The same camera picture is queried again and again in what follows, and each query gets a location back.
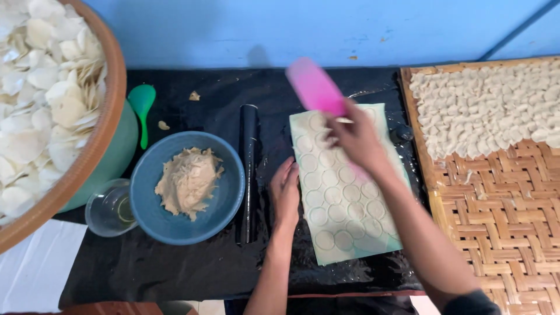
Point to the person's right hand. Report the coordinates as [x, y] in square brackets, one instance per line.
[361, 142]

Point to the green plastic spoon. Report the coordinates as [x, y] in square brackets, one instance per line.
[142, 103]

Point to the person's right fingers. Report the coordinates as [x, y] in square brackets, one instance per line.
[334, 131]

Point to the rows of raw dough rounds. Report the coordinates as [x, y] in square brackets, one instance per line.
[481, 109]

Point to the person's left hand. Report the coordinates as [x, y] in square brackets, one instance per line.
[284, 197]

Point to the pile of white dried crackers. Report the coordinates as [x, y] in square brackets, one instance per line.
[43, 109]

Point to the woven bamboo tray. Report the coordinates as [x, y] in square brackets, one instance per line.
[503, 227]

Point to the person's dark sleeve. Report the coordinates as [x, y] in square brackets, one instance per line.
[474, 305]

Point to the black rolling pin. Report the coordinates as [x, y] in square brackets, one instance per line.
[248, 175]

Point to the rolled dough sheet with circles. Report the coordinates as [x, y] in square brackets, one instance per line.
[345, 205]

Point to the small dough scrap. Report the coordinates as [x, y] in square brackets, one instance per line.
[163, 125]
[194, 96]

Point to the clear plastic cup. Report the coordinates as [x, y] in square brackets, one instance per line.
[105, 210]

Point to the beige dough lump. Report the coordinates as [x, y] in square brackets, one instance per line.
[188, 181]

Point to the round brown-rimmed tray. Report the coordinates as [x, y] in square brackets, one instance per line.
[107, 87]

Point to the blue bowl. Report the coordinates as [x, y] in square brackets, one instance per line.
[148, 205]

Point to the black plastic sheet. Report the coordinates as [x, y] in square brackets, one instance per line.
[175, 271]

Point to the white cloth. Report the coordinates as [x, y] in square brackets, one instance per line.
[35, 271]

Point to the green plastic basin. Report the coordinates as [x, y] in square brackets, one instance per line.
[113, 166]

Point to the blue painted bar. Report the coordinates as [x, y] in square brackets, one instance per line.
[520, 29]

